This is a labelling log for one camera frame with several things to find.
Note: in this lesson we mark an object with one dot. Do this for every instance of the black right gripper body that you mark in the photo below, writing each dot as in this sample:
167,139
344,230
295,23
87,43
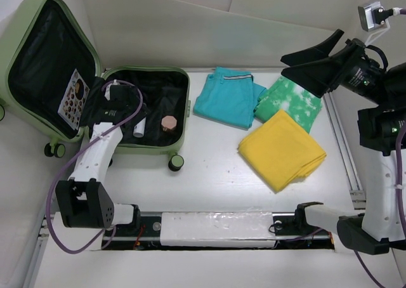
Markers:
357,73

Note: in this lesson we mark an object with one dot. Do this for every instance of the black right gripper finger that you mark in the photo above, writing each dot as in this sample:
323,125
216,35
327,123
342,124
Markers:
317,52
315,76

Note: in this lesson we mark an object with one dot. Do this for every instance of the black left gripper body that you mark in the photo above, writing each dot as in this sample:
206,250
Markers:
132,107

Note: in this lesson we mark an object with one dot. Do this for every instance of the white spray bottle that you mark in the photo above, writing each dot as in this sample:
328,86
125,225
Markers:
139,129

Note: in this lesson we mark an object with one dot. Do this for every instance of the green white tie-dye cloth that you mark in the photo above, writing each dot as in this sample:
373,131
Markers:
302,106

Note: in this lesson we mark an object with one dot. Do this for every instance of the green hard-shell suitcase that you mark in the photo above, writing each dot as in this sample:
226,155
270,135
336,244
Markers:
41,47

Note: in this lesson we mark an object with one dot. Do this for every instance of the yellow cloth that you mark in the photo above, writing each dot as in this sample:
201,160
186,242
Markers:
281,151

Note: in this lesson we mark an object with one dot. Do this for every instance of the teal shorts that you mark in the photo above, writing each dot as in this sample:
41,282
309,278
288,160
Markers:
229,97

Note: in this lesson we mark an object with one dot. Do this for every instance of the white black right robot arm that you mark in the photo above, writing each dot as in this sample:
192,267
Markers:
381,226

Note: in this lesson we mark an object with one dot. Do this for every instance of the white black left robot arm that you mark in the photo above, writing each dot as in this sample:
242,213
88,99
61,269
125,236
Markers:
82,198

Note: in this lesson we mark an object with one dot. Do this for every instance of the sticker sheet in lid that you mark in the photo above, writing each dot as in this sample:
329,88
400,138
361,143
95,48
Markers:
73,101

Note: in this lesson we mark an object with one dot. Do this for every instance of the white foam block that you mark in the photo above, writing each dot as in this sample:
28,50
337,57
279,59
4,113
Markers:
219,230

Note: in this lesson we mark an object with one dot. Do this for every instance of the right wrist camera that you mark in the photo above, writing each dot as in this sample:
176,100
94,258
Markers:
373,16

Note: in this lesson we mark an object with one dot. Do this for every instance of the aluminium side rail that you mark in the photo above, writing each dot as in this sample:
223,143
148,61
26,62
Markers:
356,190

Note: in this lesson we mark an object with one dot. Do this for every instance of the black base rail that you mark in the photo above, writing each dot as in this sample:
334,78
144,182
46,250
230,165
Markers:
146,236

